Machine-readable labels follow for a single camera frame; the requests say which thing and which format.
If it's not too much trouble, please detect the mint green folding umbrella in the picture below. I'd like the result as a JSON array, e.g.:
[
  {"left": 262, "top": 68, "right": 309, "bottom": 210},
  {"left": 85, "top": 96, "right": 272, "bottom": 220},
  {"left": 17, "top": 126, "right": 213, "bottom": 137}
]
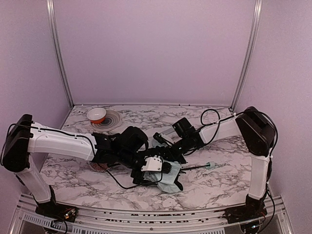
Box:
[{"left": 144, "top": 154, "right": 217, "bottom": 194}]

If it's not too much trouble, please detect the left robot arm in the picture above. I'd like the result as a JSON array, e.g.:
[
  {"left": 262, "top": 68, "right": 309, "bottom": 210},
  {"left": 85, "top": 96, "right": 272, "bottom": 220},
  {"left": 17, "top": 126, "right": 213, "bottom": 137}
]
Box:
[{"left": 0, "top": 114, "right": 163, "bottom": 223}]

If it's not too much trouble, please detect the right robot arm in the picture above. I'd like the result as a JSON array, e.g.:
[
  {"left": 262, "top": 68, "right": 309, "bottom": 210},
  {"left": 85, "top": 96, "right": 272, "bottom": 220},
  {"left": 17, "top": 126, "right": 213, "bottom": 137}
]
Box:
[{"left": 161, "top": 106, "right": 278, "bottom": 224}]

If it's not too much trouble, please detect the red patterned bowl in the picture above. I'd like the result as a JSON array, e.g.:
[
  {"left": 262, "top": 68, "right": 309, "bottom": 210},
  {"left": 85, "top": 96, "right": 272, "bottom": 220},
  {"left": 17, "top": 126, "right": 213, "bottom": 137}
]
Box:
[{"left": 90, "top": 162, "right": 108, "bottom": 171}]

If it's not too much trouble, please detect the orange white bowl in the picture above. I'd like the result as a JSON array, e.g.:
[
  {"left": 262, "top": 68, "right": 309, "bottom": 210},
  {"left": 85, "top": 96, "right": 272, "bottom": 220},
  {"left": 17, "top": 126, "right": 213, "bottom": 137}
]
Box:
[{"left": 87, "top": 108, "right": 107, "bottom": 124}]

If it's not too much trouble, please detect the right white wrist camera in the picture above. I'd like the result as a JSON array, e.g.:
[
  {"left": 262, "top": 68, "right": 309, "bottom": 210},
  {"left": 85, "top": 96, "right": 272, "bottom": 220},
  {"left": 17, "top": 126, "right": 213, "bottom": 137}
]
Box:
[{"left": 153, "top": 133, "right": 174, "bottom": 145}]

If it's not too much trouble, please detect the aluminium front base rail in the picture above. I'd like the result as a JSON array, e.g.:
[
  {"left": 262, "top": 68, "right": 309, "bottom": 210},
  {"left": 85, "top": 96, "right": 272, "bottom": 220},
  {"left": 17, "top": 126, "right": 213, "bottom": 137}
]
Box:
[{"left": 8, "top": 194, "right": 293, "bottom": 234}]

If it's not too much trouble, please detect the right aluminium frame post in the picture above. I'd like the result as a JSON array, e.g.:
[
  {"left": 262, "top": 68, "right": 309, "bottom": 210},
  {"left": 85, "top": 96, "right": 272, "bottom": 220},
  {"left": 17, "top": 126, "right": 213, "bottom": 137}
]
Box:
[{"left": 230, "top": 0, "right": 263, "bottom": 110}]

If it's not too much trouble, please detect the aluminium frame post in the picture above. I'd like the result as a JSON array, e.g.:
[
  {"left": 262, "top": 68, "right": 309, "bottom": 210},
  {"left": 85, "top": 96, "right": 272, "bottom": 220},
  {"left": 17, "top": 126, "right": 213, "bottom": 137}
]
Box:
[
  {"left": 46, "top": 0, "right": 75, "bottom": 109},
  {"left": 230, "top": 0, "right": 263, "bottom": 110}
]

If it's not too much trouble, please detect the left aluminium frame post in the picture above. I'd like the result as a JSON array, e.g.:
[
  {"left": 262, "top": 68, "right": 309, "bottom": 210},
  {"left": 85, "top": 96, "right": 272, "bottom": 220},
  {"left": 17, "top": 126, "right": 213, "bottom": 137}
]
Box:
[{"left": 46, "top": 0, "right": 75, "bottom": 109}]

